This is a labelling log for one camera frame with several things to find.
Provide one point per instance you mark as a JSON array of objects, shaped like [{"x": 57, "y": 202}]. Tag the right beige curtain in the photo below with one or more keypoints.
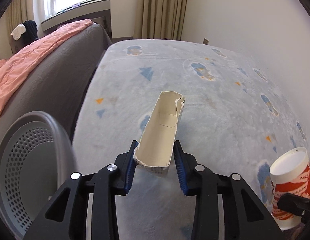
[{"x": 159, "y": 19}]

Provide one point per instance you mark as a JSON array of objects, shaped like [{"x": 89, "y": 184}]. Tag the chair with dark clothes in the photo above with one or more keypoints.
[{"x": 22, "y": 35}]

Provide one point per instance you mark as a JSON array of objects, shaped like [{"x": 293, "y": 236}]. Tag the pink quilt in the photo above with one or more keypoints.
[{"x": 15, "y": 70}]

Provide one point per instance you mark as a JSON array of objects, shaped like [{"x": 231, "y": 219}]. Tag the grey bed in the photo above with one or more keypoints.
[{"x": 59, "y": 83}]

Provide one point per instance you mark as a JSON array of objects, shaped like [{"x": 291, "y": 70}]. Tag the light blue patterned blanket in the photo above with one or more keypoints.
[{"x": 235, "y": 119}]

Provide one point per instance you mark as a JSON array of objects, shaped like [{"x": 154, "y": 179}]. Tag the grey window desk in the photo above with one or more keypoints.
[{"x": 98, "y": 11}]

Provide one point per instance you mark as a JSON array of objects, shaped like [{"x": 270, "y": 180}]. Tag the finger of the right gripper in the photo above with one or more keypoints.
[{"x": 299, "y": 206}]

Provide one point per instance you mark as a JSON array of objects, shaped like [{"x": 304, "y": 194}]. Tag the left beige curtain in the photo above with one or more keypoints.
[{"x": 16, "y": 13}]

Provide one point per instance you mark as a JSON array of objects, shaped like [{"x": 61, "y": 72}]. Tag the wall socket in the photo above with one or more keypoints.
[{"x": 205, "y": 41}]

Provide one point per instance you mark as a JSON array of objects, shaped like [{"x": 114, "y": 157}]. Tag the grey perforated trash basket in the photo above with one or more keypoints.
[{"x": 36, "y": 157}]

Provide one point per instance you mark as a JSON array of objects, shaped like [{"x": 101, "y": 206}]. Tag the beige curtain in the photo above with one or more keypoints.
[
  {"x": 159, "y": 19},
  {"x": 16, "y": 13}
]

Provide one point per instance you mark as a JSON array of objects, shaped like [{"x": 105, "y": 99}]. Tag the red white paper cup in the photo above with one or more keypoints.
[{"x": 290, "y": 173}]

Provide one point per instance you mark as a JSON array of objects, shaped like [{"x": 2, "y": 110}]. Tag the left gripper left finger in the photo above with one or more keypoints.
[{"x": 64, "y": 216}]

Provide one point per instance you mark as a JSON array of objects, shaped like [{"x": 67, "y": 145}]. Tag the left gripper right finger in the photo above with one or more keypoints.
[{"x": 244, "y": 215}]

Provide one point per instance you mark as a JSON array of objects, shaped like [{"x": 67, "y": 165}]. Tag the torn white carton box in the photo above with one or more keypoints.
[{"x": 155, "y": 148}]

